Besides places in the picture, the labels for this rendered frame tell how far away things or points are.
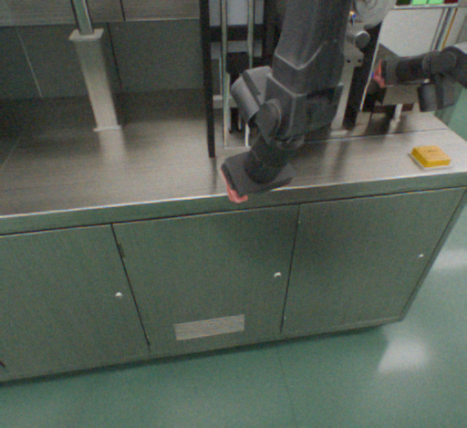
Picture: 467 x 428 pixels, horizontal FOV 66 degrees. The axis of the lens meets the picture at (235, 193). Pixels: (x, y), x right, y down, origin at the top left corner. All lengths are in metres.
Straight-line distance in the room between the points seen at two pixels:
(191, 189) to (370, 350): 1.12
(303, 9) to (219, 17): 0.51
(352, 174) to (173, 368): 1.06
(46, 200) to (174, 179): 0.30
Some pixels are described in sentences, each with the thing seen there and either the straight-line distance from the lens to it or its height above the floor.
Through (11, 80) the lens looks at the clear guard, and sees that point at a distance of 1.28.
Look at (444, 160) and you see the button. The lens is 1.09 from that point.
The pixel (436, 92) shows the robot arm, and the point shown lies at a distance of 0.93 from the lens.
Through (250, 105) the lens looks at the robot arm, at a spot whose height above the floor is 1.24.
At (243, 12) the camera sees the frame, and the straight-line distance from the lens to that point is 0.89.
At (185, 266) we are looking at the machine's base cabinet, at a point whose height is 0.62.
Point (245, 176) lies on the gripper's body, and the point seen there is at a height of 1.12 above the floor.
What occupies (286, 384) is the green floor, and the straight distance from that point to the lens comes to 1.59.
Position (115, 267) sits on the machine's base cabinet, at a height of 0.65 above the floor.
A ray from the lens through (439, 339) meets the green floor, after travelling 1.87.
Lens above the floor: 1.46
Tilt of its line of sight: 40 degrees down
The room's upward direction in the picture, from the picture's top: straight up
